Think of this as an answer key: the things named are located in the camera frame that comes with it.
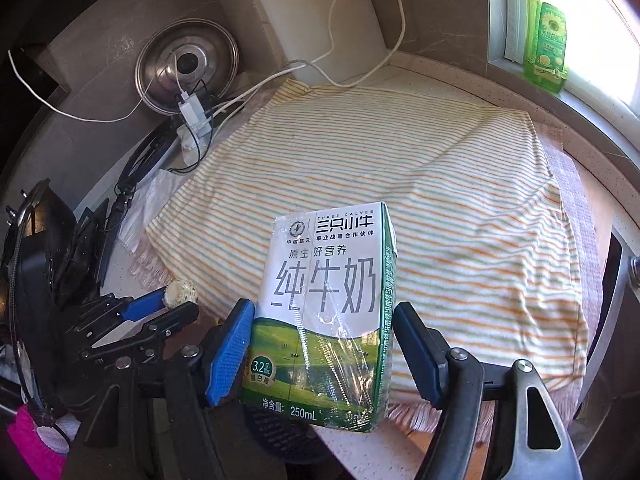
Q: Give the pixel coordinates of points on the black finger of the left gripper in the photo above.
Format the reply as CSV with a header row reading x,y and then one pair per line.
x,y
152,333

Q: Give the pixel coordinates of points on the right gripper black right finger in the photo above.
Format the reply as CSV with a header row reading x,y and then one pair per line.
x,y
425,351

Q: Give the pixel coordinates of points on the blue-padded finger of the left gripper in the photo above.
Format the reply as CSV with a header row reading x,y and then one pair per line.
x,y
144,306

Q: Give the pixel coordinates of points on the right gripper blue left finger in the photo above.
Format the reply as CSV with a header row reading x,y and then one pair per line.
x,y
224,357

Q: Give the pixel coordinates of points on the white paper ball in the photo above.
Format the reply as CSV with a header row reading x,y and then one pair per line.
x,y
179,292

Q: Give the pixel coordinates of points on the green white milk carton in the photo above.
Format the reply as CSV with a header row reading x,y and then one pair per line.
x,y
322,333

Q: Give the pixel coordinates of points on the steel kitchen faucet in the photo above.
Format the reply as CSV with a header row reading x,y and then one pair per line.
x,y
606,426

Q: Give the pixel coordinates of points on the striped yellow cloth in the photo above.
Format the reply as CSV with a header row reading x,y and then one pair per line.
x,y
486,252

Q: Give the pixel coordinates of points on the white power strip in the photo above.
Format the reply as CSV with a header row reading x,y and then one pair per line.
x,y
194,141

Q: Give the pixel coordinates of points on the white charger plug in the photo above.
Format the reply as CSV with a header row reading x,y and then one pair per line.
x,y
191,110

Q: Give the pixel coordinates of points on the white cutting board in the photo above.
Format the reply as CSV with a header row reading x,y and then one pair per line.
x,y
342,37

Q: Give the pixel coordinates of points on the green dish soap bottle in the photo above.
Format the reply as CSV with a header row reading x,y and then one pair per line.
x,y
545,45

